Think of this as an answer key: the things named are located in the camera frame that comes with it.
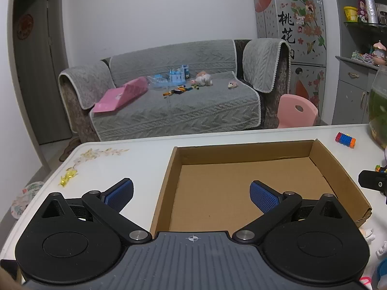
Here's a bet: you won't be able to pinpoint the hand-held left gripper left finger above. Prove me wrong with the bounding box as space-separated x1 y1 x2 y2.
41 178 152 244

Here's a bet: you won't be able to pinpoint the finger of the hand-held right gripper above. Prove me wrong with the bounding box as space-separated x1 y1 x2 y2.
358 170 387 191

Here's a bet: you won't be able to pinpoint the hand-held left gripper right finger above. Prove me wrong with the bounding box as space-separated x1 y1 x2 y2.
232 180 343 244

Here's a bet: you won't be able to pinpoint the brown cardboard box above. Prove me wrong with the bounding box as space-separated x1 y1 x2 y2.
150 139 373 237

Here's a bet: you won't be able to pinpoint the white desk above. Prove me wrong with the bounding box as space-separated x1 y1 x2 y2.
0 123 387 290

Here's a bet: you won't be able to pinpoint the colourful building block toy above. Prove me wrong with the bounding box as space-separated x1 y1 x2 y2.
335 132 357 148

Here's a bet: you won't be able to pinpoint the brown floor mat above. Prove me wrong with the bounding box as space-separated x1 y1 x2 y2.
59 136 81 162

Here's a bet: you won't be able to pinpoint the glass fish bowl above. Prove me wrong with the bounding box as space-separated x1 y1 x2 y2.
367 65 387 148

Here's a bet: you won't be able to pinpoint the grey cabinet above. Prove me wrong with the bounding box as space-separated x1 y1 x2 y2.
332 56 387 125

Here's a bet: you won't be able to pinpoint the grey sofa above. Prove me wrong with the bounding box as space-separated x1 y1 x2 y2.
58 39 291 143

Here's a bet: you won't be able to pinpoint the pink plastic chair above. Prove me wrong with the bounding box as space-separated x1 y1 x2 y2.
277 94 319 129

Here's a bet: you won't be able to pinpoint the round floral cushion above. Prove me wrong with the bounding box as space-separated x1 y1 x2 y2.
10 181 44 218

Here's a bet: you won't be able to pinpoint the pink cushion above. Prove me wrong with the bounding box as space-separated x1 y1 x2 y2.
92 77 149 114

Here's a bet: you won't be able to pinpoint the grey quilted sofa cover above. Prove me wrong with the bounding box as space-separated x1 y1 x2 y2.
89 40 262 141

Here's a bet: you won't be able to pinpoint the grey quilted armrest cover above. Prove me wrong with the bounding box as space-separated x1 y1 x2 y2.
59 60 115 111
243 39 291 94

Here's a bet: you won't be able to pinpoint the clear plastic bag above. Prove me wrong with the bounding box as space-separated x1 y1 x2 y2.
147 75 171 89

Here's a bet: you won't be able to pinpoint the orange and black toy blocks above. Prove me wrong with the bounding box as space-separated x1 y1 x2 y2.
163 86 200 98

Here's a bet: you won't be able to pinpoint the pink hat figurine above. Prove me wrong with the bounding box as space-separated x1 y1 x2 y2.
371 41 387 66

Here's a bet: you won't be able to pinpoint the blue toy castle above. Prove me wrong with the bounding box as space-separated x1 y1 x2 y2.
168 65 191 86

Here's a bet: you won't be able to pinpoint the white plush toy with pink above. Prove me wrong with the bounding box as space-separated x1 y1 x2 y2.
190 71 214 87

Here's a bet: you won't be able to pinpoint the grey door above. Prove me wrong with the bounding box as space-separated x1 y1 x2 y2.
7 0 73 145

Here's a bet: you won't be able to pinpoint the flower decorated refrigerator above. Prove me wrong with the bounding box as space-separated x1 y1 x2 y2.
251 0 327 120

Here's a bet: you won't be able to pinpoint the silver can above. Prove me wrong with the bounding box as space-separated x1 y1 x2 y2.
364 0 378 24

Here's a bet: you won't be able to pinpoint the red door ornament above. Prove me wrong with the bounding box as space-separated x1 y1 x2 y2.
17 14 34 40

